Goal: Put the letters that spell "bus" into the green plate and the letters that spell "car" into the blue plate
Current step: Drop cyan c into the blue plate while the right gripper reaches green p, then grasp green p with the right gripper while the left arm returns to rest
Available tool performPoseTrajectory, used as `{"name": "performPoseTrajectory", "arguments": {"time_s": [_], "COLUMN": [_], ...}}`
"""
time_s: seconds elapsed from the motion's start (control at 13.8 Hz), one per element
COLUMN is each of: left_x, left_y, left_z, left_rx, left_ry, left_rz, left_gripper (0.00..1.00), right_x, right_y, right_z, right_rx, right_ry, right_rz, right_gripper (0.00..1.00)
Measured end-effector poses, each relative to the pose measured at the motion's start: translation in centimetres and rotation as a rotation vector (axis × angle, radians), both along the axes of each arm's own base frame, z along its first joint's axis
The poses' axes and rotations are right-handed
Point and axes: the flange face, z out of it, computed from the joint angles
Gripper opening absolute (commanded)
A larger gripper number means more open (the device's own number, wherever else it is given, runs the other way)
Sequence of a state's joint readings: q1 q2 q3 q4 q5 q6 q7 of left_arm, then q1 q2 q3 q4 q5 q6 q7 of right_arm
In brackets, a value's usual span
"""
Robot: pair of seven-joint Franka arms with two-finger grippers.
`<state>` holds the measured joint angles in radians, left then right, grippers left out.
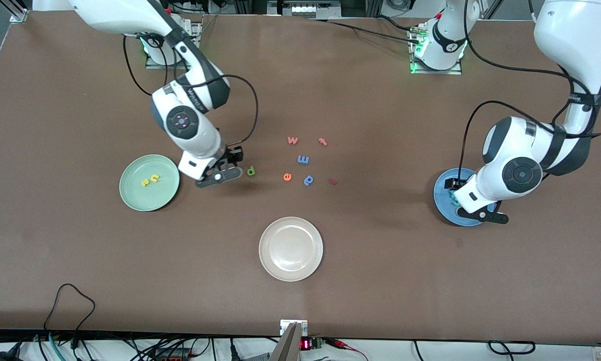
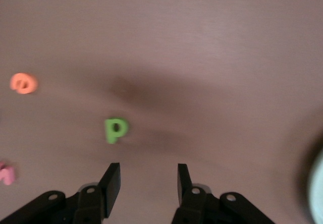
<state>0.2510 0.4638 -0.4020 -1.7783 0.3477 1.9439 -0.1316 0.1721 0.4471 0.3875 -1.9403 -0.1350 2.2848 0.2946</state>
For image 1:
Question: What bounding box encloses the blue plate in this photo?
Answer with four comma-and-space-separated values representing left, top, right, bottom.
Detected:
433, 168, 492, 227

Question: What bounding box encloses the green plate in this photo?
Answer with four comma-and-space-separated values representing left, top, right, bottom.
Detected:
119, 154, 181, 212

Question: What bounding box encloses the beige plate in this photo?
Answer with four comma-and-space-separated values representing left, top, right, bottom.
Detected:
258, 216, 324, 282

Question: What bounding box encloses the grey control box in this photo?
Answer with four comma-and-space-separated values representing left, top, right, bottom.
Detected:
268, 0, 341, 18

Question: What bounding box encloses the red clip lead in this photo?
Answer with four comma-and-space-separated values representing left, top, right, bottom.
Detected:
326, 338, 370, 361

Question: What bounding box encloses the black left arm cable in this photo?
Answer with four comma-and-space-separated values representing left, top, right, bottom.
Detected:
459, 0, 601, 184

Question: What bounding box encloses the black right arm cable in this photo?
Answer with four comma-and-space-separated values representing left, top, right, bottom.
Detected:
122, 34, 259, 148

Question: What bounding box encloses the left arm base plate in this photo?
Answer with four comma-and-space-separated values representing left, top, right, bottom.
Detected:
410, 25, 464, 76

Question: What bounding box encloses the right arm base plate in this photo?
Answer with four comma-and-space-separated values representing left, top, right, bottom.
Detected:
145, 20, 202, 70

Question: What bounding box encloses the black coiled floor cable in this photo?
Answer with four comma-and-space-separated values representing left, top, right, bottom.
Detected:
487, 340, 537, 356

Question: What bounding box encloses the black cable to arm base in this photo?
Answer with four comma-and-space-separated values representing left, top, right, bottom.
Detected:
308, 14, 422, 45

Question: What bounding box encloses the thin black looped cable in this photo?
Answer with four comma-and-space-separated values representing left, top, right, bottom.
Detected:
43, 283, 97, 332

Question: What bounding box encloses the grey metal camera mount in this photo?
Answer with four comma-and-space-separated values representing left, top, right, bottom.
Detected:
269, 320, 309, 361

